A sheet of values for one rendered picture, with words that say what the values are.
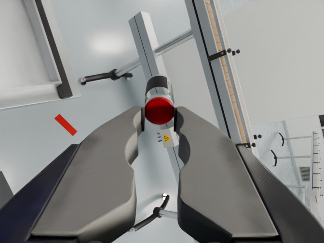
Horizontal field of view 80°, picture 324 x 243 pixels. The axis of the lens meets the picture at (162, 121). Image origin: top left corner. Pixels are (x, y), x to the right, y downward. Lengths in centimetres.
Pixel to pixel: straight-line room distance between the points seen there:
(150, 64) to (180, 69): 61
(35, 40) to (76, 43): 118
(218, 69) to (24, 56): 80
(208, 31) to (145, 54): 43
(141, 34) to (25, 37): 93
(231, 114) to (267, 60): 66
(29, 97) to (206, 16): 85
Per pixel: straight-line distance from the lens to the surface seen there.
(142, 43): 131
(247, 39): 162
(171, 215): 163
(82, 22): 177
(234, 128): 104
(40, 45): 46
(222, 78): 101
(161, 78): 15
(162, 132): 123
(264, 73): 158
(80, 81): 152
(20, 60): 45
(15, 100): 42
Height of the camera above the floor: 128
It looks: 40 degrees down
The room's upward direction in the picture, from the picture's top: 77 degrees clockwise
